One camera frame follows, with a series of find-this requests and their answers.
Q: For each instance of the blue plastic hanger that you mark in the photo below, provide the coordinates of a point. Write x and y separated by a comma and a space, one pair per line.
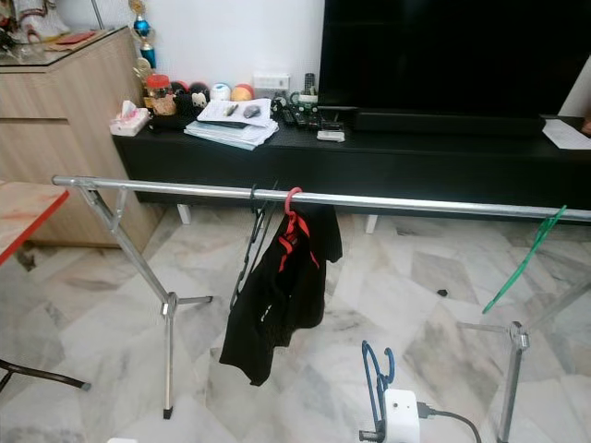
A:
374, 388

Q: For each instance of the black plastic hanger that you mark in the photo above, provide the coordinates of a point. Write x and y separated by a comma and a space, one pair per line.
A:
253, 251

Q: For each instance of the red plastic hanger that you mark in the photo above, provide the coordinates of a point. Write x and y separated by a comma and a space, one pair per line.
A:
294, 226

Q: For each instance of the green plastic hanger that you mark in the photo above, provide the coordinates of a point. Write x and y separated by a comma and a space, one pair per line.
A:
524, 259

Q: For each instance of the small black floor object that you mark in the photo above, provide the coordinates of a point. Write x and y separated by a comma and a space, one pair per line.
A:
442, 293

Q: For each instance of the black shirt with white logo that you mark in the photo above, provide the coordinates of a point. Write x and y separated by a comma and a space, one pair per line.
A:
277, 300

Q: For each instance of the black TV console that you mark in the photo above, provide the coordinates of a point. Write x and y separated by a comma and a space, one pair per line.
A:
406, 171

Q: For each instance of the silver metal clothes rack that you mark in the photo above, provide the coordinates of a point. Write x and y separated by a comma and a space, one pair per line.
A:
203, 191

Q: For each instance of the marble table with red edge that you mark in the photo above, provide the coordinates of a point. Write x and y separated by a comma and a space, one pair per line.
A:
23, 217

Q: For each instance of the small white box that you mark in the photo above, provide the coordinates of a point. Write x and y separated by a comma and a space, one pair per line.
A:
331, 136

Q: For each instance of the black soundbar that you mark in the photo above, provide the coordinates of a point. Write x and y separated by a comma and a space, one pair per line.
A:
448, 123

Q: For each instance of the white paper stack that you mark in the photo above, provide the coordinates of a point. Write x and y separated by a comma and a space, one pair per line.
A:
233, 131

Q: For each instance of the white paper sheet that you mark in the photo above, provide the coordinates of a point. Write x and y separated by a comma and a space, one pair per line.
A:
568, 134

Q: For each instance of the orange ball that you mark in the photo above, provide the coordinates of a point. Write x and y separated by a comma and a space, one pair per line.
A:
242, 92

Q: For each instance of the white ball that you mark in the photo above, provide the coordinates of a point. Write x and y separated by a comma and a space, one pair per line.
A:
220, 91

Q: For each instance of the light wooden cabinet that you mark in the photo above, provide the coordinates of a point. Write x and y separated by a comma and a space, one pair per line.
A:
55, 138

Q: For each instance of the black red round toy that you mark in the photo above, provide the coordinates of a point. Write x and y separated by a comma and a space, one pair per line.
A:
187, 94

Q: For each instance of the black television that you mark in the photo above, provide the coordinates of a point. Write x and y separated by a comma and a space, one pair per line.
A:
452, 55

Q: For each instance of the pink tissue box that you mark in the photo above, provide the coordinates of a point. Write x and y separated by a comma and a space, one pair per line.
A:
127, 120

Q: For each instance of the jar with red lid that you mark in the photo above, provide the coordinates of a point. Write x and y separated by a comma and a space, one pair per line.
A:
159, 94

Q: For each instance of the blue gold trophy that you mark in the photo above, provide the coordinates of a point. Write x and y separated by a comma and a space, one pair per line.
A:
142, 37

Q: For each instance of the white robed figurine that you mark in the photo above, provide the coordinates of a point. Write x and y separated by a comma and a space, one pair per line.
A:
37, 17

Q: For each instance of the red flat box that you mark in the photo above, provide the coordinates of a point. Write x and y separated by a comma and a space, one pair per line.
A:
76, 37

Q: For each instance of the dark metal table leg frame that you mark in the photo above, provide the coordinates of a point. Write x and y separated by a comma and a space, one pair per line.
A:
46, 375

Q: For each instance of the white wall socket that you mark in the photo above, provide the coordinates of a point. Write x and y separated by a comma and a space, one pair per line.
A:
271, 81

